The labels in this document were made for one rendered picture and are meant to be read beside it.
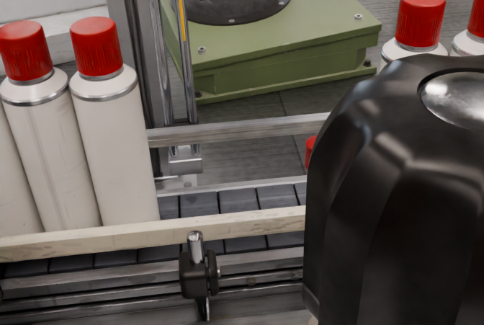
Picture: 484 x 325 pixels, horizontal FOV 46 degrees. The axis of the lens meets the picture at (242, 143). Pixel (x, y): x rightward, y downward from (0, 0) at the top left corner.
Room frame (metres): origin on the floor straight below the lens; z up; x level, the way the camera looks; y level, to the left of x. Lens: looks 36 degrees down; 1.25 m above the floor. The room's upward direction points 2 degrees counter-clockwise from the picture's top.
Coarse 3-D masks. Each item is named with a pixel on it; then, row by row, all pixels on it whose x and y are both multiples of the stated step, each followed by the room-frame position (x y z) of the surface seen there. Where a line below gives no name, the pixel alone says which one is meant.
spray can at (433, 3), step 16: (400, 0) 0.41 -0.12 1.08; (416, 0) 0.40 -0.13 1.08; (432, 0) 0.40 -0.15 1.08; (400, 16) 0.40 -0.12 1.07; (416, 16) 0.39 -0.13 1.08; (432, 16) 0.39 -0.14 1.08; (400, 32) 0.40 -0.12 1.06; (416, 32) 0.39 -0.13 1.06; (432, 32) 0.39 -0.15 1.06; (384, 48) 0.41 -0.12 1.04; (400, 48) 0.40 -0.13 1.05; (416, 48) 0.39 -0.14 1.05; (432, 48) 0.39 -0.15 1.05; (384, 64) 0.40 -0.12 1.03
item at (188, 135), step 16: (160, 128) 0.43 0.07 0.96; (176, 128) 0.42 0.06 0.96; (192, 128) 0.42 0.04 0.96; (208, 128) 0.42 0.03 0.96; (224, 128) 0.42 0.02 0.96; (240, 128) 0.42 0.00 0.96; (256, 128) 0.42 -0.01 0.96; (272, 128) 0.42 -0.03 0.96; (288, 128) 0.43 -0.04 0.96; (304, 128) 0.43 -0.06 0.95; (320, 128) 0.43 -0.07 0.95; (160, 144) 0.41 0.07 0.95; (176, 144) 0.42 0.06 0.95
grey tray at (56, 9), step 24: (0, 0) 0.97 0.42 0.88; (24, 0) 0.99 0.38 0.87; (48, 0) 1.00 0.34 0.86; (72, 0) 1.01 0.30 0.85; (96, 0) 1.03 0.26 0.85; (0, 24) 0.97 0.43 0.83; (48, 24) 0.96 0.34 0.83; (48, 48) 0.81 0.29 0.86; (72, 48) 0.82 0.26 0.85; (0, 72) 0.78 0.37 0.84
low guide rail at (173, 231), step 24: (216, 216) 0.36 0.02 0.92; (240, 216) 0.36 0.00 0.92; (264, 216) 0.35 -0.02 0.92; (288, 216) 0.35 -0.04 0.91; (0, 240) 0.34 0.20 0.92; (24, 240) 0.34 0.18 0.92; (48, 240) 0.34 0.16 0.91; (72, 240) 0.34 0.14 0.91; (96, 240) 0.34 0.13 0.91; (120, 240) 0.34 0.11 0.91; (144, 240) 0.34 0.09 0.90; (168, 240) 0.34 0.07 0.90
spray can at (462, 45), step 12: (480, 0) 0.41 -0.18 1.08; (480, 12) 0.40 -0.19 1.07; (468, 24) 0.42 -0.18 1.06; (480, 24) 0.40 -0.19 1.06; (456, 36) 0.42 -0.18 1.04; (468, 36) 0.41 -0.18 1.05; (480, 36) 0.40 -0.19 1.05; (456, 48) 0.41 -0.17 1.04; (468, 48) 0.40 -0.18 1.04; (480, 48) 0.40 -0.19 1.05
